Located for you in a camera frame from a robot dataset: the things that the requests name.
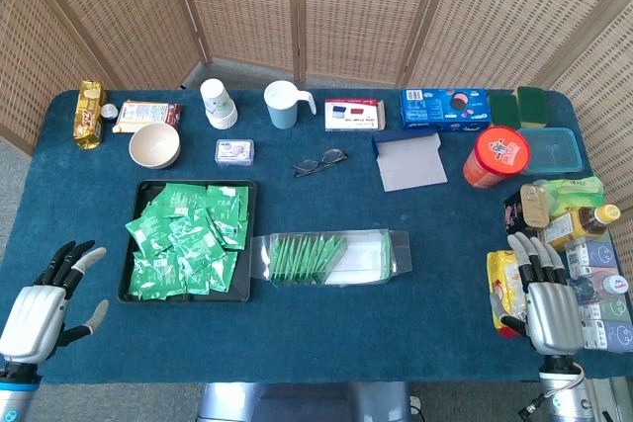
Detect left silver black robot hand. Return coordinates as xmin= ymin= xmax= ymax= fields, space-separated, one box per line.
xmin=0 ymin=239 xmax=111 ymax=366

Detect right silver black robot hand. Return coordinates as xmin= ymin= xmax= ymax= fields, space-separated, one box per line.
xmin=498 ymin=231 xmax=587 ymax=357

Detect clear plastic display box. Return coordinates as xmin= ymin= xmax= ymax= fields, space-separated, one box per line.
xmin=250 ymin=229 xmax=412 ymax=288

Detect green tea bag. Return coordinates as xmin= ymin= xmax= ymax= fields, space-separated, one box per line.
xmin=275 ymin=233 xmax=296 ymax=286
xmin=322 ymin=233 xmax=343 ymax=286
xmin=210 ymin=249 xmax=239 ymax=294
xmin=167 ymin=226 xmax=224 ymax=270
xmin=311 ymin=233 xmax=331 ymax=286
xmin=129 ymin=251 xmax=187 ymax=300
xmin=299 ymin=233 xmax=319 ymax=286
xmin=125 ymin=215 xmax=174 ymax=256
xmin=182 ymin=263 xmax=214 ymax=295
xmin=217 ymin=223 xmax=248 ymax=251
xmin=281 ymin=233 xmax=302 ymax=286
xmin=147 ymin=183 xmax=209 ymax=219
xmin=287 ymin=233 xmax=308 ymax=286
xmin=305 ymin=233 xmax=325 ymax=286
xmin=293 ymin=233 xmax=314 ymax=286
xmin=157 ymin=209 xmax=199 ymax=233
xmin=205 ymin=184 xmax=250 ymax=221
xmin=269 ymin=233 xmax=290 ymax=286
xmin=193 ymin=205 xmax=233 ymax=240
xmin=139 ymin=200 xmax=172 ymax=225
xmin=316 ymin=233 xmax=337 ymax=286

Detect yellow snack bag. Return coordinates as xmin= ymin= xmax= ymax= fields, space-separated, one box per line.
xmin=487 ymin=249 xmax=528 ymax=332

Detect blue cookie box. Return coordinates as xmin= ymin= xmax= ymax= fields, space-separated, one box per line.
xmin=399 ymin=87 xmax=492 ymax=132

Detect white red card box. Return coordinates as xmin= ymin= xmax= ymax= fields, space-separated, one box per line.
xmin=323 ymin=98 xmax=387 ymax=133

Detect pastel green tissue pack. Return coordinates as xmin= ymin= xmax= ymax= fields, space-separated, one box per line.
xmin=578 ymin=295 xmax=633 ymax=325

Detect pastel purple tissue pack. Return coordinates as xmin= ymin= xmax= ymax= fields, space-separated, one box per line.
xmin=581 ymin=320 xmax=633 ymax=354

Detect clear bottle red white cap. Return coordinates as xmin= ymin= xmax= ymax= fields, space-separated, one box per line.
xmin=568 ymin=273 xmax=632 ymax=305

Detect pastel blue tissue pack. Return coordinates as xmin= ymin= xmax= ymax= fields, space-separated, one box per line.
xmin=563 ymin=236 xmax=618 ymax=279

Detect yellow drink bottle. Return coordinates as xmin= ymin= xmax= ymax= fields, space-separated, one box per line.
xmin=541 ymin=204 xmax=622 ymax=251

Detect gold tin can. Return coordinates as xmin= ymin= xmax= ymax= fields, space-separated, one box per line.
xmin=521 ymin=183 xmax=549 ymax=228

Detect green wet wipes pack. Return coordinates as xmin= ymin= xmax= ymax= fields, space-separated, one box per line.
xmin=536 ymin=176 xmax=605 ymax=218

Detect black plastic tray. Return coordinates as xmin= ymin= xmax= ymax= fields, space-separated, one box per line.
xmin=117 ymin=178 xmax=259 ymax=304

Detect teal plastic food container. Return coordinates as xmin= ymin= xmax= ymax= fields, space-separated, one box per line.
xmin=517 ymin=127 xmax=581 ymax=175

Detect orange canister red lid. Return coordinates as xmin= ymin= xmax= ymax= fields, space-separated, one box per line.
xmin=463 ymin=126 xmax=532 ymax=190

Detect blue carpet table cloth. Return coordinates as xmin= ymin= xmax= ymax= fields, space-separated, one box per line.
xmin=0 ymin=89 xmax=633 ymax=386

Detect blue white open carton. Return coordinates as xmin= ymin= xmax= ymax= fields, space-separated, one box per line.
xmin=371 ymin=128 xmax=449 ymax=194

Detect green yellow scouring sponge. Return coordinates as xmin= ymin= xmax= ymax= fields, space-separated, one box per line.
xmin=515 ymin=86 xmax=551 ymax=130

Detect dark green scouring sponge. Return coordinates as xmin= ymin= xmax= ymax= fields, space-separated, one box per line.
xmin=488 ymin=92 xmax=521 ymax=130

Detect beige bowl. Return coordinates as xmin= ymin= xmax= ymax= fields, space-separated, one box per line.
xmin=129 ymin=122 xmax=181 ymax=170

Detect gold biscuit pack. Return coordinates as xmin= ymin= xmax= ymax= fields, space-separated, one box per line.
xmin=72 ymin=79 xmax=108 ymax=151

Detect grey robot torso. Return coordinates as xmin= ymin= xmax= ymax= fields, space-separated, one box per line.
xmin=197 ymin=381 xmax=411 ymax=422

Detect white paper cup stack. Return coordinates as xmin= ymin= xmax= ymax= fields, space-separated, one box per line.
xmin=199 ymin=77 xmax=239 ymax=130

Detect woven bamboo folding screen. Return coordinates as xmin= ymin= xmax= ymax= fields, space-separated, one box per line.
xmin=0 ymin=0 xmax=633 ymax=211

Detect black cable metal connector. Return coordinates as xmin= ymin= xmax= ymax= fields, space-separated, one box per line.
xmin=517 ymin=371 xmax=588 ymax=417

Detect thin frame eyeglasses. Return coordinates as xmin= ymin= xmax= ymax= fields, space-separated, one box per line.
xmin=291 ymin=147 xmax=349 ymax=179

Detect light blue handled mug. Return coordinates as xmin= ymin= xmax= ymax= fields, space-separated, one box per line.
xmin=262 ymin=79 xmax=317 ymax=130

